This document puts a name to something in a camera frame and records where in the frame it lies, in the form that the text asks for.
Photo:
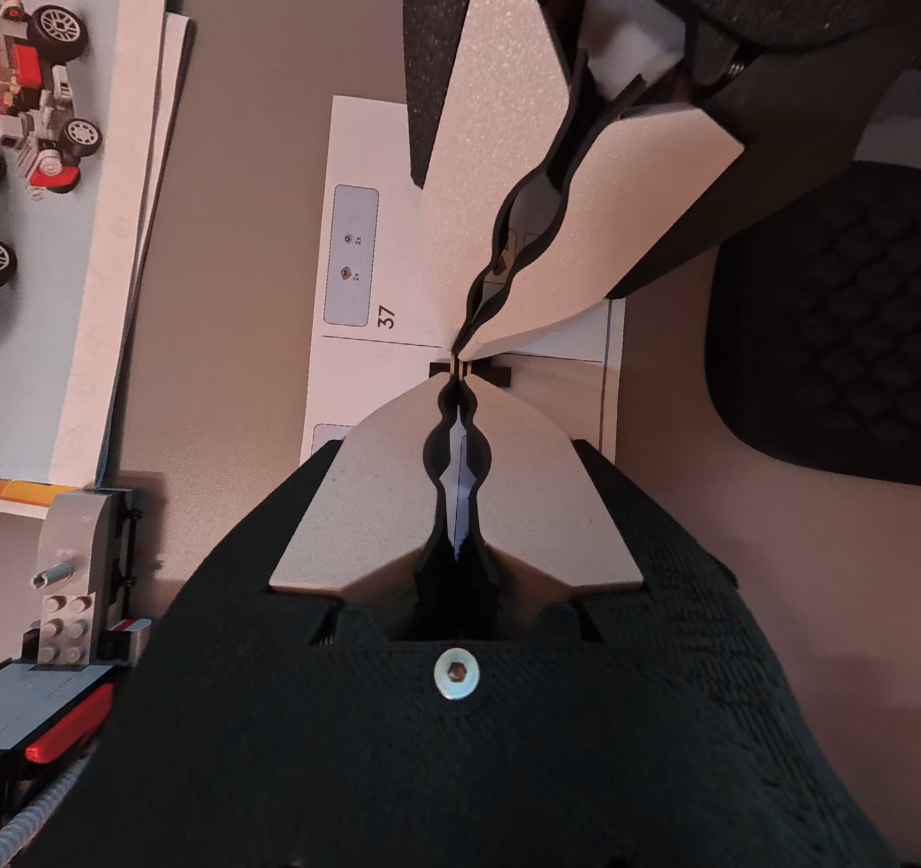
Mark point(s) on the black quilted case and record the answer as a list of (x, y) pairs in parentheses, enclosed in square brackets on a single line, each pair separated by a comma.
[(827, 321)]

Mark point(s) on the closed lego instruction booklet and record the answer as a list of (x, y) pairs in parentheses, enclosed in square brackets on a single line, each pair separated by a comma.
[(108, 235)]

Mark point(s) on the lego truck model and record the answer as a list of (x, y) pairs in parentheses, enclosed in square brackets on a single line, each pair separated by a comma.
[(72, 559)]

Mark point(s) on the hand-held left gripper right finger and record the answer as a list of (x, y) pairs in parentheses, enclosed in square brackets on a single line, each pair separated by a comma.
[(554, 515)]

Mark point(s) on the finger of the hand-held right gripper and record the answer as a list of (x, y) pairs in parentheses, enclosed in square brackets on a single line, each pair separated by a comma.
[(489, 127), (633, 213)]

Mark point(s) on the open lego instruction booklet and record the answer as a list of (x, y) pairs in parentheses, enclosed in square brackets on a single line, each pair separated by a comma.
[(360, 379)]

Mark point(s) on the black lego plate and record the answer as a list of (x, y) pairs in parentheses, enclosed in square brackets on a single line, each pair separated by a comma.
[(498, 375)]

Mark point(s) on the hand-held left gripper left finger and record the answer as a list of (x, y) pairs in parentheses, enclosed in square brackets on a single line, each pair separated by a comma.
[(352, 515)]

